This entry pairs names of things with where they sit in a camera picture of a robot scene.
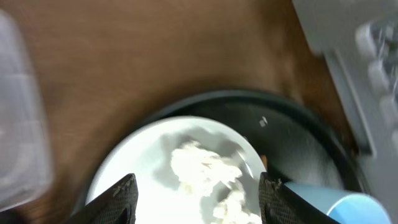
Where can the white tissue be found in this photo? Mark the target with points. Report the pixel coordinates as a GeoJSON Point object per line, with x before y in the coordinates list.
{"type": "Point", "coordinates": [199, 171]}

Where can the grey dishwasher rack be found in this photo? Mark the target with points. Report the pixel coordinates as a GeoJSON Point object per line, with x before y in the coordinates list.
{"type": "Point", "coordinates": [358, 40]}

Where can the clear plastic bin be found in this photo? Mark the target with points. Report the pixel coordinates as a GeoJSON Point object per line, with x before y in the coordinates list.
{"type": "Point", "coordinates": [26, 160]}

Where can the grey-green ceramic plate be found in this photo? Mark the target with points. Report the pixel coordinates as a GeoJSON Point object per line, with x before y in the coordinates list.
{"type": "Point", "coordinates": [147, 153]}

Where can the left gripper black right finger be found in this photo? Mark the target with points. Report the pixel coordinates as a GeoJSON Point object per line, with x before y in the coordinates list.
{"type": "Point", "coordinates": [280, 205]}

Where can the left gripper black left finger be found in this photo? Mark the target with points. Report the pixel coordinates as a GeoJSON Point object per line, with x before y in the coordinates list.
{"type": "Point", "coordinates": [117, 205]}

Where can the light blue cup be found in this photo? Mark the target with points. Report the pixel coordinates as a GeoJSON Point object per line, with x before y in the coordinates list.
{"type": "Point", "coordinates": [343, 206]}

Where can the round black tray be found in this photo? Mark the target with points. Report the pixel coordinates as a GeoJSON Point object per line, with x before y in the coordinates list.
{"type": "Point", "coordinates": [299, 145]}

